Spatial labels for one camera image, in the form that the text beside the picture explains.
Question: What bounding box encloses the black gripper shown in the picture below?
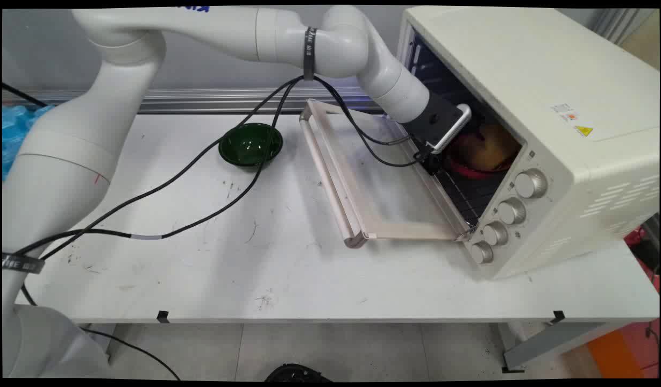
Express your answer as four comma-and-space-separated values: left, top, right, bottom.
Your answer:
414, 141, 445, 177

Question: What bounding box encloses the red bowl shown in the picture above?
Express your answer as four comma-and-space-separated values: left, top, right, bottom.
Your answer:
445, 129, 516, 180

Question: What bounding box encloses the cream glass oven door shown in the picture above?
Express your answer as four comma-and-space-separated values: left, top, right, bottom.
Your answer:
300, 98, 477, 249

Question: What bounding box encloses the yellow sponge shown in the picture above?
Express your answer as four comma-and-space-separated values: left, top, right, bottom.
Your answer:
462, 124, 521, 171

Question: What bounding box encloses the largest silver oven knob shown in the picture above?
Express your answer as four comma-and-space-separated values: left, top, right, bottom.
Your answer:
515, 168, 548, 199

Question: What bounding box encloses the cream toaster oven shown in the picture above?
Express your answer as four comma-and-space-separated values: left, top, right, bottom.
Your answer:
396, 6, 660, 281

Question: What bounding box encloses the white label sticker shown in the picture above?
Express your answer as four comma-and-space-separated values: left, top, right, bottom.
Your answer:
550, 103, 580, 124

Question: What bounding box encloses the dark green bowl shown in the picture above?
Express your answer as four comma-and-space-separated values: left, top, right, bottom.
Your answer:
218, 123, 284, 168

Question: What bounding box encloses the grey table leg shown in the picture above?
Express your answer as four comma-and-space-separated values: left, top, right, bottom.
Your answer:
501, 321, 622, 374

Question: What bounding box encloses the red object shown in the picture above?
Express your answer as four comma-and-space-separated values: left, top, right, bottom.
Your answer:
624, 226, 660, 293

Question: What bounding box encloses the grey ribbed panel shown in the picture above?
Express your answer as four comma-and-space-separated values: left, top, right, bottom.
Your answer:
593, 8, 660, 46

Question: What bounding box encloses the black round object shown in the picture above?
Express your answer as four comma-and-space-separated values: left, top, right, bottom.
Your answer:
264, 363, 332, 382

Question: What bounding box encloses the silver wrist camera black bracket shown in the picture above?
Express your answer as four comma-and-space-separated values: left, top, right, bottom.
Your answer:
403, 92, 472, 155

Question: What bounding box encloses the wire oven rack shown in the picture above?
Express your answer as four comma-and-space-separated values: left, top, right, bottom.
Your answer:
406, 48, 503, 226

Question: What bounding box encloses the black strap on arm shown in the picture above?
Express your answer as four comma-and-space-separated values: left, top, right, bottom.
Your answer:
303, 26, 317, 82
2, 254, 45, 275

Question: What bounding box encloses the plain black cable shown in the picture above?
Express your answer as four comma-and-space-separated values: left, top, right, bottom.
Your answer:
2, 75, 417, 261

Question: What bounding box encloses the aluminium rail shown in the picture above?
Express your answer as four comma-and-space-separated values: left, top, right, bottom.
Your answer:
2, 87, 387, 115

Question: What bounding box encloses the black floor cable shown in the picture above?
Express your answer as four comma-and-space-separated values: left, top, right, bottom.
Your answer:
21, 284, 181, 380

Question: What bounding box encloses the black background cable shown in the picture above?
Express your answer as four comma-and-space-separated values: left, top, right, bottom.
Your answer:
2, 82, 47, 108

